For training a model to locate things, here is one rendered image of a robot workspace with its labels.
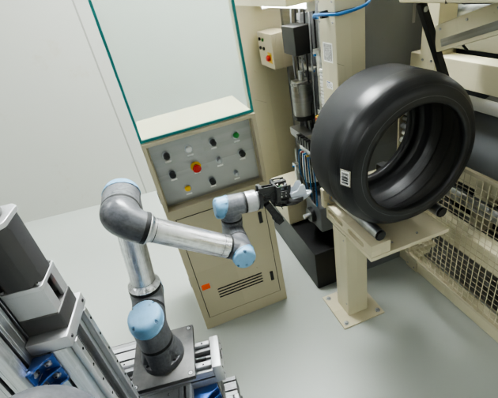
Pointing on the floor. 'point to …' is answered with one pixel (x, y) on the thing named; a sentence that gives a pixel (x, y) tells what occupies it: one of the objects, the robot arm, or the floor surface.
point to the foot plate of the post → (353, 313)
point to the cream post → (342, 50)
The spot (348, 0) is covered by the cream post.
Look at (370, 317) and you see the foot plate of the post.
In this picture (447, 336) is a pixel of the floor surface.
